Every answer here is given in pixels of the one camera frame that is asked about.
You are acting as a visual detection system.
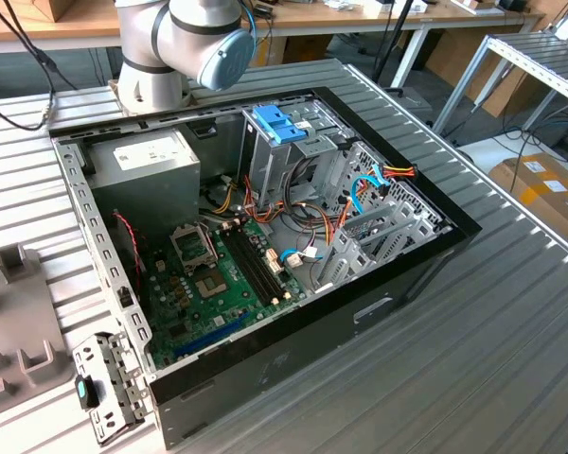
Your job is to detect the metal card retention bracket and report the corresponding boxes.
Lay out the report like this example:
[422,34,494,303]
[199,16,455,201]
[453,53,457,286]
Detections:
[70,330,153,448]

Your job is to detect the orange red yellow power wire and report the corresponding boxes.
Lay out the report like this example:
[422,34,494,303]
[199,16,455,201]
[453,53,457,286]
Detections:
[324,162,417,247]

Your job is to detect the black case fan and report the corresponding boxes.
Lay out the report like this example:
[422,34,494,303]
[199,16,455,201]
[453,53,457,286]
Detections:
[109,210,146,308]

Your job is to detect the wooden desk with white frame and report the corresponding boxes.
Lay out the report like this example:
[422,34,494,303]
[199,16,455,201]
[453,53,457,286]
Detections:
[0,0,548,91]

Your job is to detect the green motherboard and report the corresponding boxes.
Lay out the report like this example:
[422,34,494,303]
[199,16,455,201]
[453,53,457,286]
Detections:
[139,217,309,370]

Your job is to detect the small brown box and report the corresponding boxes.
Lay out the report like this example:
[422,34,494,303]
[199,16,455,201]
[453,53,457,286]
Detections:
[27,0,80,24]

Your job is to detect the aluminium slat shelf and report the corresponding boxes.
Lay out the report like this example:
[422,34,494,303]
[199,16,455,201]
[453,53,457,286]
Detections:
[433,31,568,138]

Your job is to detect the black RAM slot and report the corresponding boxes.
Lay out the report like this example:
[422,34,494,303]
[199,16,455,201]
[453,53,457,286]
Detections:
[240,223,289,302]
[234,225,283,304]
[228,227,277,306]
[222,229,272,308]

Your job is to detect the metal drive cage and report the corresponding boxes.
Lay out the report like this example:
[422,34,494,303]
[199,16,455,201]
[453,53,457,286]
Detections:
[239,96,356,214]

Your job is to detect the grey power supply unit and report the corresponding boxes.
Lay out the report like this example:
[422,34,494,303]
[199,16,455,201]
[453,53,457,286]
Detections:
[82,127,203,247]

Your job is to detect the blue plastic drive latch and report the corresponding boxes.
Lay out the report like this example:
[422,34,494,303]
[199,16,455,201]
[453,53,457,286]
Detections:
[254,104,310,146]

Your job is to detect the brown cardboard sheet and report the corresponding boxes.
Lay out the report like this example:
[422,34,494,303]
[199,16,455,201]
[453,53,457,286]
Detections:
[425,27,550,119]

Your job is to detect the blue data wire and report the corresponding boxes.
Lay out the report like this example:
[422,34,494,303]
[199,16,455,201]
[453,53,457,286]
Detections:
[348,167,390,219]

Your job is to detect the red black twisted fan wire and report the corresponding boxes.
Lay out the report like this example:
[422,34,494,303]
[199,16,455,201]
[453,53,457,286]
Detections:
[113,211,143,289]

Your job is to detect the yellow and black wires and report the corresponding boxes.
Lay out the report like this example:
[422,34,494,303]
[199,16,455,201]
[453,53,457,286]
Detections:
[202,173,241,215]

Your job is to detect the thin metal locking lever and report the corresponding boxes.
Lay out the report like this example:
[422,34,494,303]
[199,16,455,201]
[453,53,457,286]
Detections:
[203,225,219,264]

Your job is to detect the blue wire with white label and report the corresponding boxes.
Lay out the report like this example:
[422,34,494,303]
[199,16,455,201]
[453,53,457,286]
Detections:
[277,248,305,270]

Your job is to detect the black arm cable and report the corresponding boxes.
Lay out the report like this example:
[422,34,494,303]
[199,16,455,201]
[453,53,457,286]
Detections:
[0,0,77,131]

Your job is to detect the cardboard box with white labels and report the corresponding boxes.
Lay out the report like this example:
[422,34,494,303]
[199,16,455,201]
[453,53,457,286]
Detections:
[487,150,568,247]

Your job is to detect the black open PC case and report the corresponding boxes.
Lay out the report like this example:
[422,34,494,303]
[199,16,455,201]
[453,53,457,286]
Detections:
[46,86,483,450]

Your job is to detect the blue expansion slot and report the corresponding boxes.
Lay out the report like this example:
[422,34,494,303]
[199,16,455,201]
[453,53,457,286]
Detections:
[173,310,253,359]

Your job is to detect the grey parts rack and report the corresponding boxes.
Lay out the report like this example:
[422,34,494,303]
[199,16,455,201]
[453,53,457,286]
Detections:
[0,243,76,420]

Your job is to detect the thick black cable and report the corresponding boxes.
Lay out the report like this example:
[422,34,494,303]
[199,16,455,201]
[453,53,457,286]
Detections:
[283,155,326,223]

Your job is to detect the metal disk bay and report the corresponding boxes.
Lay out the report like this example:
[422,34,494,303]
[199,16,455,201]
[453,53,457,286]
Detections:
[311,139,455,294]

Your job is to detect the plain brown cardboard box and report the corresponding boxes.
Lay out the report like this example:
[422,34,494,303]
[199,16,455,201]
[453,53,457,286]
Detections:
[264,35,333,65]

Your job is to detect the black tripod stand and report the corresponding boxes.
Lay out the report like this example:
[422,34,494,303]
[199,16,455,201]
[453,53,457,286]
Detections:
[372,0,417,94]

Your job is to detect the red and orange wires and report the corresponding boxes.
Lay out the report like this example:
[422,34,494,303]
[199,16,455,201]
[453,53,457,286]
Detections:
[242,173,288,227]

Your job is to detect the black latch with teal button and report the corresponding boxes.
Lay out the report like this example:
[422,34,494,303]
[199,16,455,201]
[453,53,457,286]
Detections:
[74,374,101,410]

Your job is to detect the metal socket cover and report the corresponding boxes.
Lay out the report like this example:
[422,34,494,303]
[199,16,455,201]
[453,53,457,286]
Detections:
[169,222,219,275]

